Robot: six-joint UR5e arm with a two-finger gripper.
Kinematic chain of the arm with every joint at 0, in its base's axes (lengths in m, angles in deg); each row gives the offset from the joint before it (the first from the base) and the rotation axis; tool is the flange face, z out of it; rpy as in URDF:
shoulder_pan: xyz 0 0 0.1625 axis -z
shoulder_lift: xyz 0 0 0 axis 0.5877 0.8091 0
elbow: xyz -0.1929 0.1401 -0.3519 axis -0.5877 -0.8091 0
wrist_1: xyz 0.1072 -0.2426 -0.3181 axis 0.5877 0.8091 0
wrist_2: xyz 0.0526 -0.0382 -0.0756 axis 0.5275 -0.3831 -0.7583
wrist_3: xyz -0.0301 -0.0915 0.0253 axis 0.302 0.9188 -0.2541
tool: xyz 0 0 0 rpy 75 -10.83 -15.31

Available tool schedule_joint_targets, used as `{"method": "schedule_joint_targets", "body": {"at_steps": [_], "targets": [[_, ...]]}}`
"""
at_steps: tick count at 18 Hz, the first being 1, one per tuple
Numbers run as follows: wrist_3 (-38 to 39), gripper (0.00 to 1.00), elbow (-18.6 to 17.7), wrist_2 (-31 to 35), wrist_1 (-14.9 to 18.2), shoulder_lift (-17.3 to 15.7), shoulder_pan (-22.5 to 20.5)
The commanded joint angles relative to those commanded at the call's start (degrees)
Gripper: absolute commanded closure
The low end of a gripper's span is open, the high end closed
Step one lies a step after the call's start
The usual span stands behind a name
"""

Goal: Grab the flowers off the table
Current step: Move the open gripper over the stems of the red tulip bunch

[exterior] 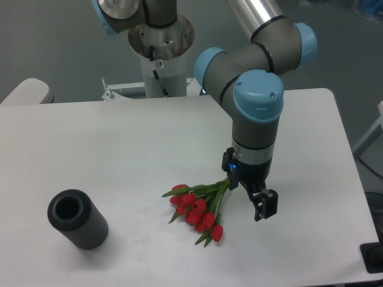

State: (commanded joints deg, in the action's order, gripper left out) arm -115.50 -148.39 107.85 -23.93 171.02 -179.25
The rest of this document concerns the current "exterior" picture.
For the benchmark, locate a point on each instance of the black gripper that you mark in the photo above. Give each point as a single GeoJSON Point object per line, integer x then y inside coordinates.
{"type": "Point", "coordinates": [253, 178]}

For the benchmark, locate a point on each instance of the red tulip bouquet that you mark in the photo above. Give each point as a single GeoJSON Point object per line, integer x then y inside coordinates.
{"type": "Point", "coordinates": [200, 207]}

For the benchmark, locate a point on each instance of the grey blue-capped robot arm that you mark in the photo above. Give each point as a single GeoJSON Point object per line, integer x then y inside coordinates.
{"type": "Point", "coordinates": [245, 83]}

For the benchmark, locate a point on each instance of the white furniture leg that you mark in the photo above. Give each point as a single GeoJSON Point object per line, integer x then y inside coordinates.
{"type": "Point", "coordinates": [371, 135]}

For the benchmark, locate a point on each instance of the dark grey ribbed vase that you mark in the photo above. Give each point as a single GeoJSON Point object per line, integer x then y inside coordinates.
{"type": "Point", "coordinates": [73, 214]}

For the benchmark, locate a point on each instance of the white chair armrest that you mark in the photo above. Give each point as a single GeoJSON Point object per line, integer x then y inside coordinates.
{"type": "Point", "coordinates": [31, 91]}

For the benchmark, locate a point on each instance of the white metal base frame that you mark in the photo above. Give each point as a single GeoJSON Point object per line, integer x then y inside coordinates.
{"type": "Point", "coordinates": [137, 90]}

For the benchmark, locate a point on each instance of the black cable grommet box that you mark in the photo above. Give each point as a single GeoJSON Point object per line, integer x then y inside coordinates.
{"type": "Point", "coordinates": [372, 257]}

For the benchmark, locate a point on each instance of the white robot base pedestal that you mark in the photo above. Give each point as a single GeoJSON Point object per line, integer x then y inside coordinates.
{"type": "Point", "coordinates": [163, 54]}

